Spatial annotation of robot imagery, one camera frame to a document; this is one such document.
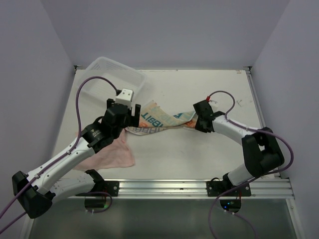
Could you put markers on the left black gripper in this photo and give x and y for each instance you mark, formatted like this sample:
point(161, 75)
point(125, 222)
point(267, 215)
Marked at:
point(133, 120)

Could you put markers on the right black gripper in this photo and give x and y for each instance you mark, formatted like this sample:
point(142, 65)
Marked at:
point(199, 127)

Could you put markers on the colourful rabbit print towel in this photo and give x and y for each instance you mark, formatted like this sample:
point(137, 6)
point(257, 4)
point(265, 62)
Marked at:
point(154, 119)

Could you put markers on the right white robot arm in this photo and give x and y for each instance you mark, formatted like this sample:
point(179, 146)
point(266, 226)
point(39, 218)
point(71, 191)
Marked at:
point(261, 150)

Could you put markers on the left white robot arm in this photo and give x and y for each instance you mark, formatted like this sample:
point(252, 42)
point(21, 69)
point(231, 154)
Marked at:
point(37, 190)

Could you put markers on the pink towel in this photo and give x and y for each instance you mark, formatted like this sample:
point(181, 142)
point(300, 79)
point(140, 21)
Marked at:
point(116, 155)

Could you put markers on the translucent plastic basket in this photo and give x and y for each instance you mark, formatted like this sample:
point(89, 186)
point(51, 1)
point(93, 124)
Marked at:
point(122, 76)

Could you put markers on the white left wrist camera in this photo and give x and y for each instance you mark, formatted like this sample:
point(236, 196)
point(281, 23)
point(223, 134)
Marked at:
point(125, 97)

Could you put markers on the aluminium right side rail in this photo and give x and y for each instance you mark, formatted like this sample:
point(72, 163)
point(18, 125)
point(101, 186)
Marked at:
point(254, 95)

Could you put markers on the aluminium rail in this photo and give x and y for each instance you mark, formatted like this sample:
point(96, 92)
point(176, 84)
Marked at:
point(254, 95)
point(195, 189)

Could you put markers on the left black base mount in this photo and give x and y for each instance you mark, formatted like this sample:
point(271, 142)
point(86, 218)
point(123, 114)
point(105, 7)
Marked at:
point(111, 187)

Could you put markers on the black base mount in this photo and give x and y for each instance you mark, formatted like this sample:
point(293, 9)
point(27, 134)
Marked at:
point(215, 187)
point(111, 187)

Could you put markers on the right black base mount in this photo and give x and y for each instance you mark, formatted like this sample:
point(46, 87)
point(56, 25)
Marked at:
point(215, 187)

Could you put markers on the aluminium front rail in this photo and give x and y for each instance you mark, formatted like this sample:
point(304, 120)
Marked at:
point(195, 189)

